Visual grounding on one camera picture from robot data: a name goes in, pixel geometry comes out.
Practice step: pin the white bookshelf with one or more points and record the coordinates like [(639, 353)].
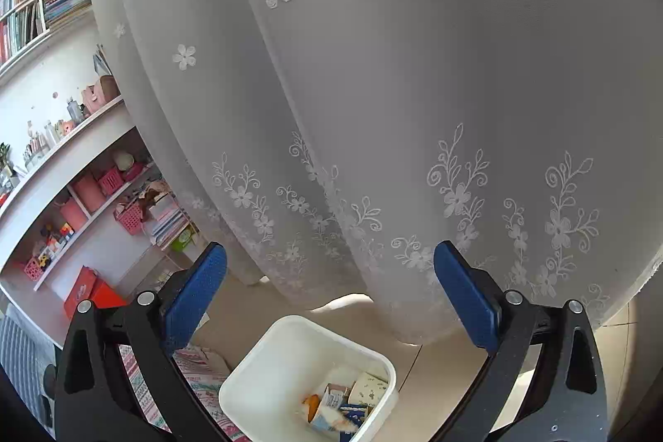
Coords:
[(67, 147)]

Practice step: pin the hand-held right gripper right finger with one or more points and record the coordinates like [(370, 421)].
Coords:
[(466, 297)]

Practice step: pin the small white carton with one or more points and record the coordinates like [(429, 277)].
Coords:
[(331, 400)]

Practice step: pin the pink file holder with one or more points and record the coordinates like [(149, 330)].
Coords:
[(101, 95)]

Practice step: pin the green and white cardboard box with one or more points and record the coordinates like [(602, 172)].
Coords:
[(185, 239)]

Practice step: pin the pink hanging basket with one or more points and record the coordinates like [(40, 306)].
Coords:
[(129, 219)]

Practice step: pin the patterned striped tablecloth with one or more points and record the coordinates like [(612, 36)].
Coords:
[(202, 380)]

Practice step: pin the pink mesh basket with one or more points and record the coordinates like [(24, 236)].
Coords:
[(111, 180)]

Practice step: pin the red cardboard box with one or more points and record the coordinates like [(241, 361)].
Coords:
[(83, 289)]

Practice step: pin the stack of papers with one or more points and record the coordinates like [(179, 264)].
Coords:
[(168, 219)]

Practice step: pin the pink lattice box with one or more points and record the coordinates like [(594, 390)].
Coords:
[(32, 268)]

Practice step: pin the orange wrapper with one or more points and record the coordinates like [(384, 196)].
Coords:
[(312, 407)]

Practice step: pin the floral lace curtain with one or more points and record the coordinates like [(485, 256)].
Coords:
[(388, 84)]

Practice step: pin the floral paper cup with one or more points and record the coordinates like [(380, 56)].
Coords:
[(369, 387)]

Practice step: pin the small potted plant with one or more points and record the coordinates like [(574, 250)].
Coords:
[(5, 160)]

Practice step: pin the white plastic bin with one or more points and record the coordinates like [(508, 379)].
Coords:
[(269, 369)]

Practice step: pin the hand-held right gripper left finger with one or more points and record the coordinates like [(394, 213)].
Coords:
[(197, 297)]

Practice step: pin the striped quilted sofa cover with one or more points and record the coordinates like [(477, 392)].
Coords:
[(20, 354)]

